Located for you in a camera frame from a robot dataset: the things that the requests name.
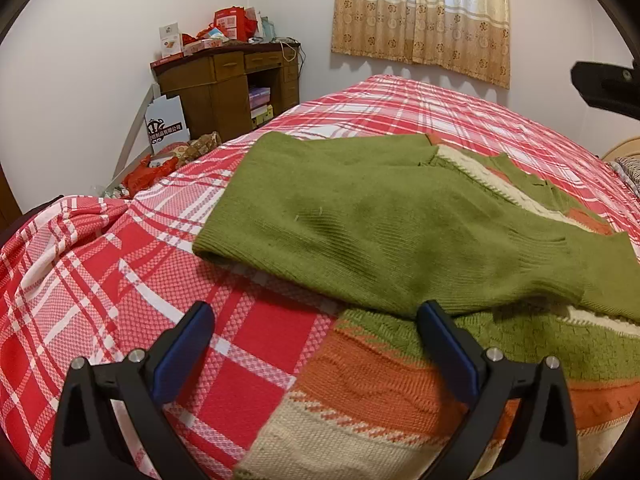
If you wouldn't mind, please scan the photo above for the green orange cream knit sweater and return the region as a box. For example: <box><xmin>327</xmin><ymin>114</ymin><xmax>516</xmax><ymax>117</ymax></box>
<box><xmin>192</xmin><ymin>131</ymin><xmax>640</xmax><ymax>480</ymax></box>

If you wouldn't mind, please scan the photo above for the beige patterned curtain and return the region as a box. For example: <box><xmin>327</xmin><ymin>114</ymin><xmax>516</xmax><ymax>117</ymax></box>
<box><xmin>331</xmin><ymin>0</ymin><xmax>512</xmax><ymax>90</ymax></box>

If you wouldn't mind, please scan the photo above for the patterned pillow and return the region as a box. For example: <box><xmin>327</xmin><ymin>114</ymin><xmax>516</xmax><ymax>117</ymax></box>
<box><xmin>613</xmin><ymin>156</ymin><xmax>640</xmax><ymax>187</ymax></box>

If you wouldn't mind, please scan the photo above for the brown patterned cloth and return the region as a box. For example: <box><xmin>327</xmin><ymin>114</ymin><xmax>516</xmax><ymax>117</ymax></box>
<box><xmin>172</xmin><ymin>132</ymin><xmax>223</xmax><ymax>166</ymax></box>

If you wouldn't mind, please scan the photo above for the white upright box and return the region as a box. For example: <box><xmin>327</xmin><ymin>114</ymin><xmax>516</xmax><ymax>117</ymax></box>
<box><xmin>159</xmin><ymin>22</ymin><xmax>184</xmax><ymax>59</ymax></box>

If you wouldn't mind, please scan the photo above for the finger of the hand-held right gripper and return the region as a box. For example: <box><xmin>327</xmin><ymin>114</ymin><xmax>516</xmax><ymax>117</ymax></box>
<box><xmin>571</xmin><ymin>60</ymin><xmax>640</xmax><ymax>122</ymax></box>

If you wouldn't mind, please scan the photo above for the red plaid blanket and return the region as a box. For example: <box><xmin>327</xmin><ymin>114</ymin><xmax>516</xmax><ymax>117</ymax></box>
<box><xmin>0</xmin><ymin>74</ymin><xmax>640</xmax><ymax>480</ymax></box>

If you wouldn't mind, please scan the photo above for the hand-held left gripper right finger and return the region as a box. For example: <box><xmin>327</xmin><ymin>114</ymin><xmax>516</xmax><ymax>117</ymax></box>
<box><xmin>416</xmin><ymin>300</ymin><xmax>581</xmax><ymax>480</ymax></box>

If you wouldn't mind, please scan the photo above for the brown wooden desk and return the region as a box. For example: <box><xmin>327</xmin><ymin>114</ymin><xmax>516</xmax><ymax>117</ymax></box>
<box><xmin>151</xmin><ymin>41</ymin><xmax>302</xmax><ymax>142</ymax></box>

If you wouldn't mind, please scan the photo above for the beige wooden headboard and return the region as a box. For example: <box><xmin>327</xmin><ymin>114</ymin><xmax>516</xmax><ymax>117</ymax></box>
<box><xmin>602</xmin><ymin>142</ymin><xmax>640</xmax><ymax>162</ymax></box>

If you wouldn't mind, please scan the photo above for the stack of books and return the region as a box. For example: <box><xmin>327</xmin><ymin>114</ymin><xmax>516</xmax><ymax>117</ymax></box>
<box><xmin>248</xmin><ymin>86</ymin><xmax>274</xmax><ymax>129</ymax></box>

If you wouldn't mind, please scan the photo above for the grey metal bar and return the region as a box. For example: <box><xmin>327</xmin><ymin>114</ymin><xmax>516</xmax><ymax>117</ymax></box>
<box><xmin>107</xmin><ymin>85</ymin><xmax>161</xmax><ymax>192</ymax></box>

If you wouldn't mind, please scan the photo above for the brown wooden door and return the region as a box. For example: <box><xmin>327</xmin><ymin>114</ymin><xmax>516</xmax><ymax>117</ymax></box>
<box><xmin>0</xmin><ymin>162</ymin><xmax>23</xmax><ymax>231</ymax></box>

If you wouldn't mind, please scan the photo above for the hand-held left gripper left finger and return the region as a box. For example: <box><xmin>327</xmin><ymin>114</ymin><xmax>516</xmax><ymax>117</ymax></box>
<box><xmin>51</xmin><ymin>301</ymin><xmax>216</xmax><ymax>480</ymax></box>

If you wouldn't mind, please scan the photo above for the pale green bag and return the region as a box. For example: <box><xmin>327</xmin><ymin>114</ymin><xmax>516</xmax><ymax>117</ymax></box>
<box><xmin>257</xmin><ymin>15</ymin><xmax>279</xmax><ymax>44</ymax></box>

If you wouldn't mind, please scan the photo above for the red plastic bag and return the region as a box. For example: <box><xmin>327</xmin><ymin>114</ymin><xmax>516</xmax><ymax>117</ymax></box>
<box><xmin>121</xmin><ymin>154</ymin><xmax>180</xmax><ymax>197</ymax></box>

